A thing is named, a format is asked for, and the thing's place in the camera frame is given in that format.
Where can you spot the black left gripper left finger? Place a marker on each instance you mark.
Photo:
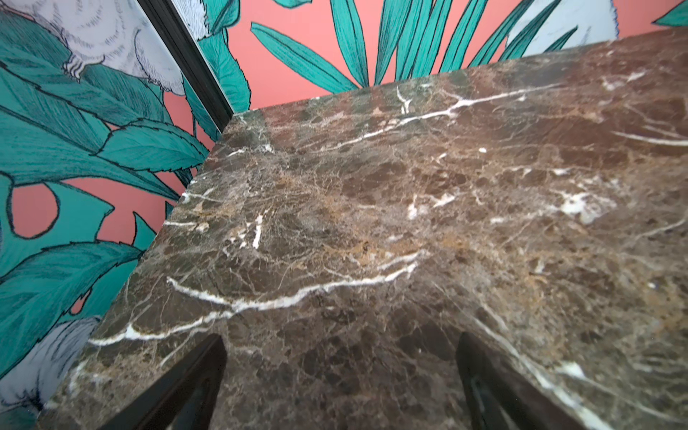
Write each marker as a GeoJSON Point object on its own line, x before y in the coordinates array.
{"type": "Point", "coordinates": [183, 398]}

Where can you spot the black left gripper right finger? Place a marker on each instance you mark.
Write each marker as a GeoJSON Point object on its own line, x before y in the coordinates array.
{"type": "Point", "coordinates": [498, 397]}

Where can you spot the black corner frame post left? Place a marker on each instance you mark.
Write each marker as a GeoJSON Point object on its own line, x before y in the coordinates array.
{"type": "Point", "coordinates": [184, 49]}

